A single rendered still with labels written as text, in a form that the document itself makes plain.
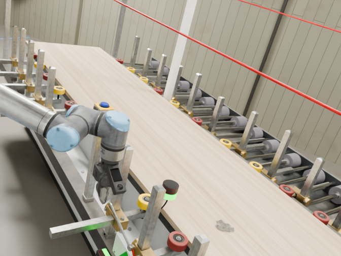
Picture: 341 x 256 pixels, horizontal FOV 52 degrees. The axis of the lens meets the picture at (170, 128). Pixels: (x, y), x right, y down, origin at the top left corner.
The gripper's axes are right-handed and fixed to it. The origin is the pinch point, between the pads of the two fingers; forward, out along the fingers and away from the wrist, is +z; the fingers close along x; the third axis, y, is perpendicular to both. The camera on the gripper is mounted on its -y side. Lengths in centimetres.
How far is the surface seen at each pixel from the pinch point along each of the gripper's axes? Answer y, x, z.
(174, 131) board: 59, -76, 6
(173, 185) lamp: -19.4, -14.6, -19.4
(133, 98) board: 111, -73, 6
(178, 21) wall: 340, -268, -19
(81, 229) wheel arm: 1.2, 7.0, 12.8
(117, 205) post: 4.9, -9.7, 7.7
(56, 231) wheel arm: 1.5, 17.1, 11.4
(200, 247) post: -45.1, -7.8, -17.0
